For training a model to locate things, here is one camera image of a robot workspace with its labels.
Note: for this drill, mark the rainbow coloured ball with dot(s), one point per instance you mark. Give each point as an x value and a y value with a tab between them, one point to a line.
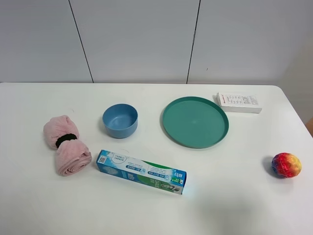
286	165

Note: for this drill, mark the blue bowl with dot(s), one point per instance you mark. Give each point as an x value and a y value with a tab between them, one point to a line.
120	120

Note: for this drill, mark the teal round plate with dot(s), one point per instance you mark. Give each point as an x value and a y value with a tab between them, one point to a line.
195	122

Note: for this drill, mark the blue green toothpaste box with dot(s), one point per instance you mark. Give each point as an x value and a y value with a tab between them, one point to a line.
143	172

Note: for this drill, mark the white small box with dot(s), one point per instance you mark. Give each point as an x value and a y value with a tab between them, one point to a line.
239	103

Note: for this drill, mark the pink rolled towel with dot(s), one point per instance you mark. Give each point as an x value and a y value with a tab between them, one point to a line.
72	155

